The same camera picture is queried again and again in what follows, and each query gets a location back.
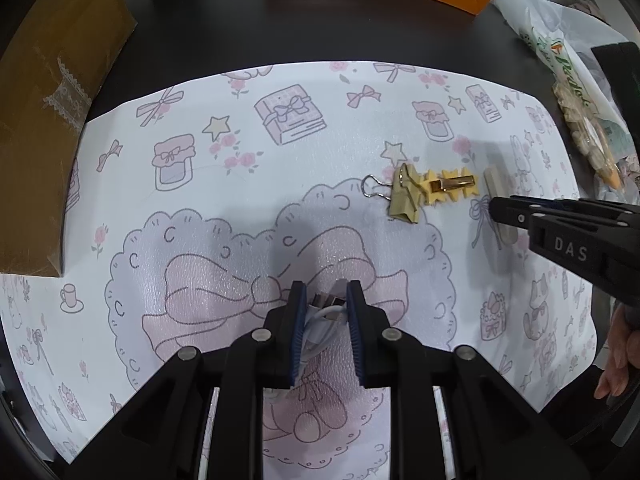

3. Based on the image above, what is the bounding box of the white usb cable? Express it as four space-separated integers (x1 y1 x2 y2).
299 292 350 386

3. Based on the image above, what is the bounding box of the wooden popsicle stick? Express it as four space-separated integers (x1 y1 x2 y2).
484 166 518 245

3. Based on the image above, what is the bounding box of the person right hand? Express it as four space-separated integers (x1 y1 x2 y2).
594 306 640 400

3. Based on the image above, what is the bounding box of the clear plastic snack tray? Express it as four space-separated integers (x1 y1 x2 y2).
552 82 623 191

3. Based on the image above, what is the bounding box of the gold binder clip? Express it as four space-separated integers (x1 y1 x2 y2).
360 162 425 224

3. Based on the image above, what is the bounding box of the gold star hair clip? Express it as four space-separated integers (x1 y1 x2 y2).
420 167 480 206

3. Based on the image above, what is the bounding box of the pink patterned table mat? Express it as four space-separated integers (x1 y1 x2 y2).
1 62 597 462

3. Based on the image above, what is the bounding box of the white green plastic bag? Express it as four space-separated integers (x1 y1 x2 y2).
492 0 627 129

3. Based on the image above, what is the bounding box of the brown cardboard box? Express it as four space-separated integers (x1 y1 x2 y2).
1 0 136 278

